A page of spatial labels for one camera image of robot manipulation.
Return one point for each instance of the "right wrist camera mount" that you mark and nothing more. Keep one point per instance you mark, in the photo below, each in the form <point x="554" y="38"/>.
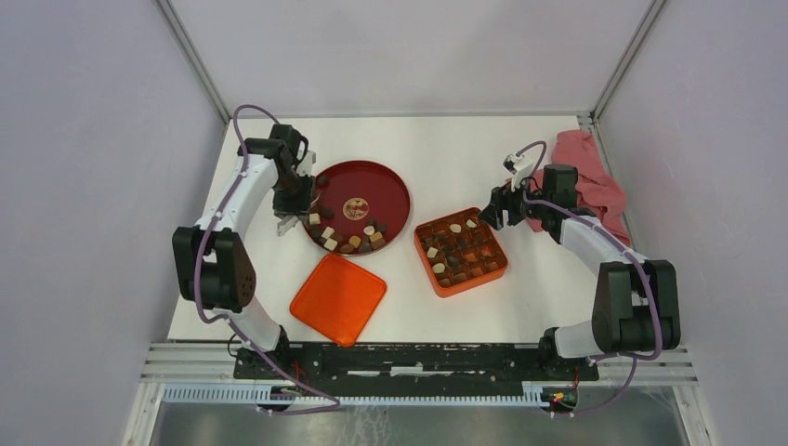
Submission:
<point x="520" y="166"/>

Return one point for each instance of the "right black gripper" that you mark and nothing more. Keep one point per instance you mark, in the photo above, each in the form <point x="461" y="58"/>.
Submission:
<point x="493" y="215"/>

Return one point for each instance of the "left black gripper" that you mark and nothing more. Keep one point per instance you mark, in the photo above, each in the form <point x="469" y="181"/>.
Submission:
<point x="302" y="204"/>

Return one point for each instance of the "orange box lid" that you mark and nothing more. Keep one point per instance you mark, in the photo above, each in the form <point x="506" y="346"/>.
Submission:
<point x="338" y="299"/>

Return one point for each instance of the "metal serving tongs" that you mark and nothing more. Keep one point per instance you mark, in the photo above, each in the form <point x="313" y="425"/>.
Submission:
<point x="288" y="222"/>

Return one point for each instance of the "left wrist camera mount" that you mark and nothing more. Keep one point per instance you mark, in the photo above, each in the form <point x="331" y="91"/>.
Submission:
<point x="305" y="167"/>

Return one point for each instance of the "round dark red plate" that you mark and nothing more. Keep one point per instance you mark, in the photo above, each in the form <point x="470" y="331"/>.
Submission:
<point x="358" y="194"/>

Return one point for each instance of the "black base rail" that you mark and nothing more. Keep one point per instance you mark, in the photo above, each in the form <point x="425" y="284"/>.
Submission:
<point x="415" y="370"/>

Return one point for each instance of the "orange compartment chocolate box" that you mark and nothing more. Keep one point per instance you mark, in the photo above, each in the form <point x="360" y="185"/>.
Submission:
<point x="472" y="257"/>

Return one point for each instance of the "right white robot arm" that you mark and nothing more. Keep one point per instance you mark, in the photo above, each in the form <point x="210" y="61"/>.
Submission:
<point x="635" y="311"/>

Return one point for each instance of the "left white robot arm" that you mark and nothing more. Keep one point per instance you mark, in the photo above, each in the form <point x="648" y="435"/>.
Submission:
<point x="214" y="270"/>

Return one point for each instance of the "pink cloth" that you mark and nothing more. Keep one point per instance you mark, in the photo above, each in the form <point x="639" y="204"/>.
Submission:
<point x="596" y="188"/>

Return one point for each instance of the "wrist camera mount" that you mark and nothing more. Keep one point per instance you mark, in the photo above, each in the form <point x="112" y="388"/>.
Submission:
<point x="520" y="166"/>
<point x="305" y="167"/>

